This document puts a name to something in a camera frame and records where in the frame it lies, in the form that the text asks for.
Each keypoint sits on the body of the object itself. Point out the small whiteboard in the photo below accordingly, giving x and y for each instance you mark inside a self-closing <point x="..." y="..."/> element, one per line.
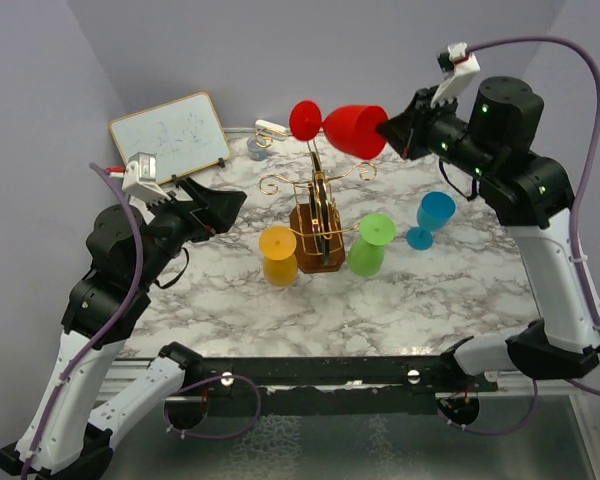
<point x="185" y="136"/>

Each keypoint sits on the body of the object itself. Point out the blue wine glass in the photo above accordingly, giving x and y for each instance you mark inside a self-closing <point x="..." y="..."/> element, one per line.
<point x="434" y="212"/>

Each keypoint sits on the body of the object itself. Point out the black front mounting rail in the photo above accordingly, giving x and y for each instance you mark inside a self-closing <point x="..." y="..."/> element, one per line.
<point x="312" y="386"/>

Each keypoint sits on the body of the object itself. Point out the yellow wine glass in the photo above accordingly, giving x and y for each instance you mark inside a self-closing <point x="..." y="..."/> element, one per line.
<point x="277" y="245"/>

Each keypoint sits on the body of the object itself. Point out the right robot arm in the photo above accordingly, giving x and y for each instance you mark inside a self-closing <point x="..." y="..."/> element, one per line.
<point x="534" y="201"/>

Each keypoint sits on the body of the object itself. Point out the white eraser block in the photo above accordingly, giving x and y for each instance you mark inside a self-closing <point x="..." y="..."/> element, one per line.
<point x="262" y="125"/>

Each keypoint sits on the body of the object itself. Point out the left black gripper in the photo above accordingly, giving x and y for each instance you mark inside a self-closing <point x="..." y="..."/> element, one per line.
<point x="220" y="211"/>

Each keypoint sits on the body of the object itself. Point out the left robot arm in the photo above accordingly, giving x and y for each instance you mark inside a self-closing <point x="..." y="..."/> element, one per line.
<point x="71" y="436"/>

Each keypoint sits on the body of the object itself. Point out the green wine glass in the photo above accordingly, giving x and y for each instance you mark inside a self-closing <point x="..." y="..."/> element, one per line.
<point x="366" y="255"/>

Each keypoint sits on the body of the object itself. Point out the red wine glass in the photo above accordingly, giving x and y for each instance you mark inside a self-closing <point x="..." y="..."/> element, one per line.
<point x="350" y="129"/>

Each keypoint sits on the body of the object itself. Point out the gold wire wine glass rack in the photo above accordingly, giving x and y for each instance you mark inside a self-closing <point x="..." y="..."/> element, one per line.
<point x="315" y="219"/>

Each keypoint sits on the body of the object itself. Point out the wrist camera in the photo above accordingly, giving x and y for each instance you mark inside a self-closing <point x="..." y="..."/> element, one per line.
<point x="138" y="180"/>
<point x="459" y="66"/>

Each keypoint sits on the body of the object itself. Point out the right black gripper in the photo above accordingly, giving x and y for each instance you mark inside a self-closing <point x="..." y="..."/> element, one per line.
<point x="405" y="131"/>

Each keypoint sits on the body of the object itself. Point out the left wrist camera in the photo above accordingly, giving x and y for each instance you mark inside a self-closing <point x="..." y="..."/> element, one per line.
<point x="138" y="180"/>

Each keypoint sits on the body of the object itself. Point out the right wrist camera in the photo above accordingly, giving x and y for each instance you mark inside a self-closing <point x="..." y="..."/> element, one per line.
<point x="459" y="66"/>

